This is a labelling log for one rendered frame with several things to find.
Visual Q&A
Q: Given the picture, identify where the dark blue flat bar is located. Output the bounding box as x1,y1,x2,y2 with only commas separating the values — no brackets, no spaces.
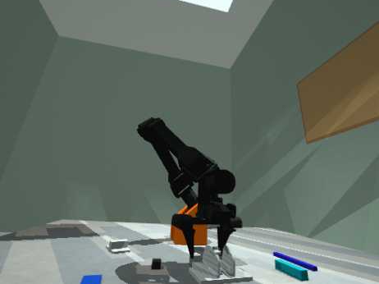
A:
273,252,317,272

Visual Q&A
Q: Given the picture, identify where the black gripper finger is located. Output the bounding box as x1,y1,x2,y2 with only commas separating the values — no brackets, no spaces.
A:
217,226,236,257
178,227,195,259

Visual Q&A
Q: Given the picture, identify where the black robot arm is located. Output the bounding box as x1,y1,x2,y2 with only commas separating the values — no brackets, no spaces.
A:
137,117,236,224

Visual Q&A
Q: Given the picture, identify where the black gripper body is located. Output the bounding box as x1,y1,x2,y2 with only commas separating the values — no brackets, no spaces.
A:
171,194,243,229

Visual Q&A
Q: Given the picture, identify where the teal rectangular block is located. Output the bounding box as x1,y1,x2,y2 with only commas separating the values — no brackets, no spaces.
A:
275,259,308,281

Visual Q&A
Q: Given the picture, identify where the blue rectangular bar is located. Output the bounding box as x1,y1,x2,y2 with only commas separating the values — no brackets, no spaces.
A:
81,275,102,284

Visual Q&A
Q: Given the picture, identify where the white metal plate with two round holes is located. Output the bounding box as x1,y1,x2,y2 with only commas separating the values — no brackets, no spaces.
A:
194,246,221,257

